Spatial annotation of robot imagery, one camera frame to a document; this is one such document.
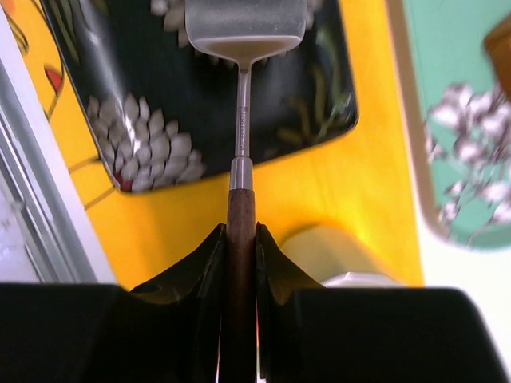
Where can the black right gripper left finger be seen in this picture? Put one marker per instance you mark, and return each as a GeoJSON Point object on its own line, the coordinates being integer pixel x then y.
{"type": "Point", "coordinates": [164, 330]}

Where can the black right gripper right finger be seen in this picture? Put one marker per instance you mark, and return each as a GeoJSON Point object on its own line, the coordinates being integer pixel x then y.
{"type": "Point", "coordinates": [310, 333]}

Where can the pale yellow mug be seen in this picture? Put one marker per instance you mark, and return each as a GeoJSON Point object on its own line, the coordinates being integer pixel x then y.
{"type": "Point", "coordinates": [336, 259]}

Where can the yellow cartoon placemat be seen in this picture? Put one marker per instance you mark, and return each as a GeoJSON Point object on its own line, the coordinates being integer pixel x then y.
{"type": "Point", "coordinates": [359, 183]}

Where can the black floral square plate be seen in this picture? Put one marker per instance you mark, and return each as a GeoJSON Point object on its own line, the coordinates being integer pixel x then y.
{"type": "Point", "coordinates": [163, 114]}

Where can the green floral tray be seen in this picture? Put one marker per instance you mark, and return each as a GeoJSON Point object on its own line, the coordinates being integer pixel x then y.
{"type": "Point", "coordinates": [457, 118]}

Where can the aluminium frame rail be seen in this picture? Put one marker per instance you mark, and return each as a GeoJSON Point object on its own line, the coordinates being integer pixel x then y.
{"type": "Point", "coordinates": [42, 218]}

